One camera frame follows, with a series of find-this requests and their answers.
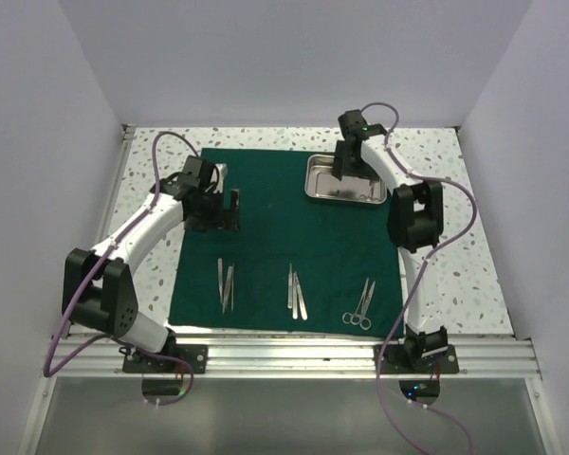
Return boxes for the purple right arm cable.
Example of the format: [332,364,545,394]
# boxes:
[374,101,479,455]

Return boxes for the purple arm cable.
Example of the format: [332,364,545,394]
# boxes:
[374,101,479,455]
[42,131,205,407]

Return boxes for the stainless steel instrument tray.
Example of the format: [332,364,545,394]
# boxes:
[304,155,387,205]

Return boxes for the aluminium table edge rail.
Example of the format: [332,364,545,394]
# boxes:
[41,331,544,379]

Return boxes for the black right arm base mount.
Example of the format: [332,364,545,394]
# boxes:
[373,332,460,374]

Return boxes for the aluminium left side rail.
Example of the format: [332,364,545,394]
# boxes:
[68,123,137,333]

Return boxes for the steel ring-handled hemostat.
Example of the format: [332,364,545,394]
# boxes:
[341,279,371,331]

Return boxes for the thin pointed steel forceps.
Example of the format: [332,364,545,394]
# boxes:
[222,265,234,313]

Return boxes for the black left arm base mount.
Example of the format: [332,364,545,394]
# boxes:
[119,334,209,374]

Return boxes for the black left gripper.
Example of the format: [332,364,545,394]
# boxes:
[185,187,239,232]

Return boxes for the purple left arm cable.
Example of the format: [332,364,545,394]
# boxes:
[42,131,205,407]

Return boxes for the steel surgical forceps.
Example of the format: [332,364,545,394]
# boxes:
[358,282,376,331]

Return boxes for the dark green surgical cloth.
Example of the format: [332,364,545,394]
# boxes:
[169,149,403,338]

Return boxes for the steel tweezers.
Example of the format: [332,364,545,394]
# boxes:
[291,271,300,319]
[295,277,308,320]
[287,264,293,310]

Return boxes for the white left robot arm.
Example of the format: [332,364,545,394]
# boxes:
[63,156,240,373]

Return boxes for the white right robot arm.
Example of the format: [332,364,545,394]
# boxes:
[333,109,449,373]

